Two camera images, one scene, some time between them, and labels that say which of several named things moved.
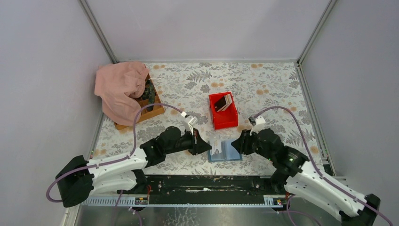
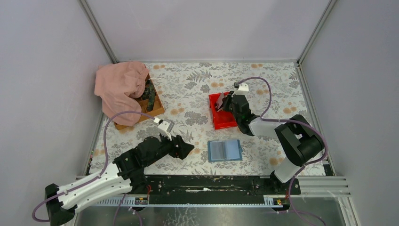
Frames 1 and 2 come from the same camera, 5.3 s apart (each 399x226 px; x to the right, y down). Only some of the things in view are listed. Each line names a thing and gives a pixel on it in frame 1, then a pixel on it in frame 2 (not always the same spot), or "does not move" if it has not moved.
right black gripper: [245, 142] -> [231, 101]
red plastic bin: [226, 118] does not move
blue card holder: [229, 153] does not move
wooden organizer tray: [158, 108] does not move
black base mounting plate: [209, 189] does not move
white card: [215, 143] -> [219, 101]
